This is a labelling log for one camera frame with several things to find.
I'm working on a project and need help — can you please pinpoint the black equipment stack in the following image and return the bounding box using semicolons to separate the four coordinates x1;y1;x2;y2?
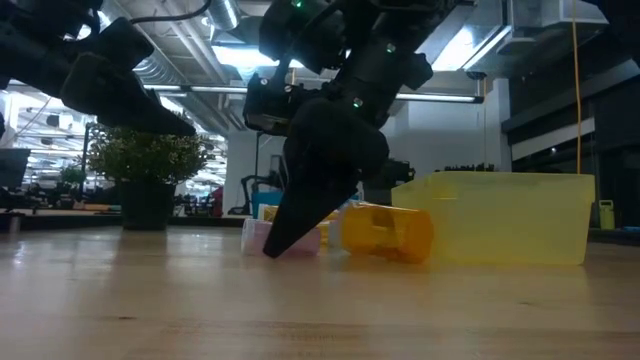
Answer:
363;158;417;206

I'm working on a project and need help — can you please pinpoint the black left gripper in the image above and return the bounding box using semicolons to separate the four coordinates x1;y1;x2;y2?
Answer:
0;0;197;138

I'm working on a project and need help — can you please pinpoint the yellow-green plastic container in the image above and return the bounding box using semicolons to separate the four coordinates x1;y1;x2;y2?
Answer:
598;199;617;231

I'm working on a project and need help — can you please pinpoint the blue plastic bin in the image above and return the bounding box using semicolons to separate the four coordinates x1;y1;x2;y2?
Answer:
250;190;364;222

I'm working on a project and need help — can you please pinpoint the yellow translucent plastic bin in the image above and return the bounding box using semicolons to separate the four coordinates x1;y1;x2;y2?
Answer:
390;170;597;267

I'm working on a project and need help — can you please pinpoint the small purple medicine bottle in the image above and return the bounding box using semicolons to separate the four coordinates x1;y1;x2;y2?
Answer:
240;217;322;258

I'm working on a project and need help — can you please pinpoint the black aluminium table frame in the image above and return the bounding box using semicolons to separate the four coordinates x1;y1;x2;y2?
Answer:
0;211;251;233

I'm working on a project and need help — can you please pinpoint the green potted plant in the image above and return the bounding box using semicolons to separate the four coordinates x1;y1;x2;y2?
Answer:
87;123;209;232

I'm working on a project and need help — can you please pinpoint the small background green plant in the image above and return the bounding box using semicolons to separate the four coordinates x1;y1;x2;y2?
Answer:
59;165;87;187

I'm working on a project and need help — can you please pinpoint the dark computer monitor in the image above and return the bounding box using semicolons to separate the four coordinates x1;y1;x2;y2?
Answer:
0;147;32;189

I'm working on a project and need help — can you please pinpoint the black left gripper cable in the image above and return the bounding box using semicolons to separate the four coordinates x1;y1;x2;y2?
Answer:
128;0;213;26

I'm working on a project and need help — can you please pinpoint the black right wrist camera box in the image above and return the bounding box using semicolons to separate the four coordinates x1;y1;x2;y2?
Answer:
242;73;322;137

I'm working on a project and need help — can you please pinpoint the long ceiling light strip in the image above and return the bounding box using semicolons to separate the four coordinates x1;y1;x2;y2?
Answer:
142;82;485;105

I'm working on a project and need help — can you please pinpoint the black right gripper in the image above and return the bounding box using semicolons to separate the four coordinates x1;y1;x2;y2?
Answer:
262;41;435;260

